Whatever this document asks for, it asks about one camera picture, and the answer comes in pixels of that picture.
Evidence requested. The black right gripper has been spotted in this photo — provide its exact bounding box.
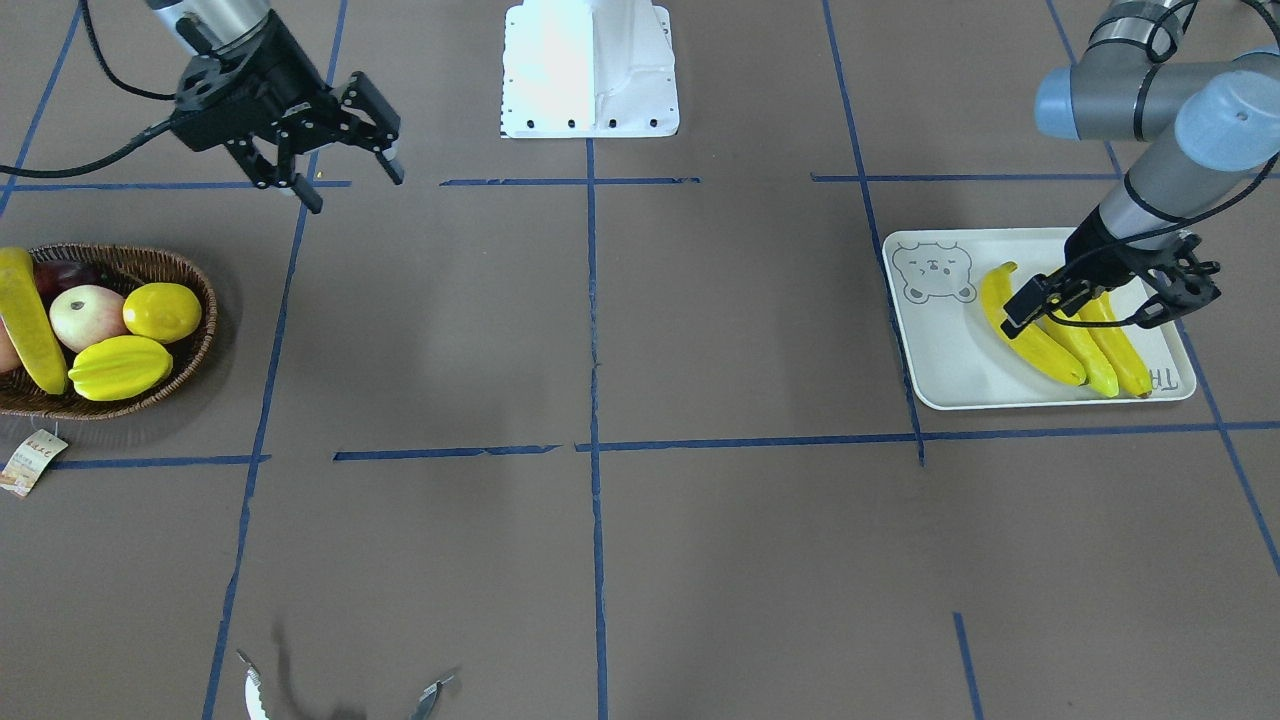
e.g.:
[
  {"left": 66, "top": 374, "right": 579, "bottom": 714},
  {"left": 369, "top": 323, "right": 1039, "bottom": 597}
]
[{"left": 170, "top": 15, "right": 404, "bottom": 214}]

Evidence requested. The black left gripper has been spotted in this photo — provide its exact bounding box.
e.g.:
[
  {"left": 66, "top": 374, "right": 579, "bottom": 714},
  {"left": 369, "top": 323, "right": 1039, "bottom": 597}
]
[{"left": 1000, "top": 215, "right": 1221, "bottom": 329}]

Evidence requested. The yellow banana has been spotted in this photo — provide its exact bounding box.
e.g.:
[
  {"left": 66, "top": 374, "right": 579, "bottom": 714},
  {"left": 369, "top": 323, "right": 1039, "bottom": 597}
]
[
  {"left": 1, "top": 247, "right": 69, "bottom": 395},
  {"left": 1078, "top": 293, "right": 1153, "bottom": 398},
  {"left": 978, "top": 261, "right": 1087, "bottom": 387},
  {"left": 1039, "top": 314, "right": 1120, "bottom": 398}
]

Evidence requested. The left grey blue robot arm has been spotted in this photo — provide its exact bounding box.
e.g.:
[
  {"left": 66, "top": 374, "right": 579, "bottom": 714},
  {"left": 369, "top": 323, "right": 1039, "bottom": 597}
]
[{"left": 997, "top": 1, "right": 1279, "bottom": 338}]

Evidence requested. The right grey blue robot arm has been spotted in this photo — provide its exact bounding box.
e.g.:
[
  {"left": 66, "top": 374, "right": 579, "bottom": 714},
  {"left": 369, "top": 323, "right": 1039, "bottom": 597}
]
[{"left": 148, "top": 1, "right": 404, "bottom": 213}]

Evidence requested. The brown wicker basket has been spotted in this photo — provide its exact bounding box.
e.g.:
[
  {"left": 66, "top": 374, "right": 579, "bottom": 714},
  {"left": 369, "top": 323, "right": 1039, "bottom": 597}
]
[{"left": 0, "top": 243, "right": 218, "bottom": 421}]

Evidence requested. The paper tag on basket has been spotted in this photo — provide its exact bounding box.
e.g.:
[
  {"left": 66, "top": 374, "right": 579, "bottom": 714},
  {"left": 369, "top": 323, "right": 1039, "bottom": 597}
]
[{"left": 1, "top": 429, "right": 69, "bottom": 498}]

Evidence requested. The pale green bear tray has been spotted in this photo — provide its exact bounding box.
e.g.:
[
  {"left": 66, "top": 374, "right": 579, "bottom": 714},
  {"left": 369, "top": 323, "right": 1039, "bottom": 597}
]
[{"left": 882, "top": 227, "right": 1137, "bottom": 410}]

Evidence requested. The yellow lemon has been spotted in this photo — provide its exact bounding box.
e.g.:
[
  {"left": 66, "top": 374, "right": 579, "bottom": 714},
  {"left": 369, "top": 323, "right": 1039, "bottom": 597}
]
[{"left": 122, "top": 282, "right": 204, "bottom": 345}]

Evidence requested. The pale white apple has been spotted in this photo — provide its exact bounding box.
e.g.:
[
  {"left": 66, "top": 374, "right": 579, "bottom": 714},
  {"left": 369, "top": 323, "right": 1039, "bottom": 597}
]
[{"left": 47, "top": 284, "right": 129, "bottom": 354}]

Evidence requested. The dark purple fruit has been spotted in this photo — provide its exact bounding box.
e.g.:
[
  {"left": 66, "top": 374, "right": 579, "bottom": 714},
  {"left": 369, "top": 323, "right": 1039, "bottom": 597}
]
[{"left": 33, "top": 260, "right": 102, "bottom": 302}]

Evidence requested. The yellow green starfruit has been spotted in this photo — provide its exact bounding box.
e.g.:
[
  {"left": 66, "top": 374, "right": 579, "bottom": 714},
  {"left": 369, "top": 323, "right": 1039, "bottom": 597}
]
[{"left": 68, "top": 334, "right": 174, "bottom": 402}]

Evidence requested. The red pink apple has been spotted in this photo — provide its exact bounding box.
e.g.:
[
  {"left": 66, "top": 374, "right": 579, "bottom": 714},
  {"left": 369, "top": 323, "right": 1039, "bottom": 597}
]
[{"left": 0, "top": 322, "right": 23, "bottom": 374}]

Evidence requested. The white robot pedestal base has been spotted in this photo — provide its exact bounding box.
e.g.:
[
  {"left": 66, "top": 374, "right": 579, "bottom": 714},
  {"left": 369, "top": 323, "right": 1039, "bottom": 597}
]
[{"left": 500, "top": 1, "right": 681, "bottom": 138}]

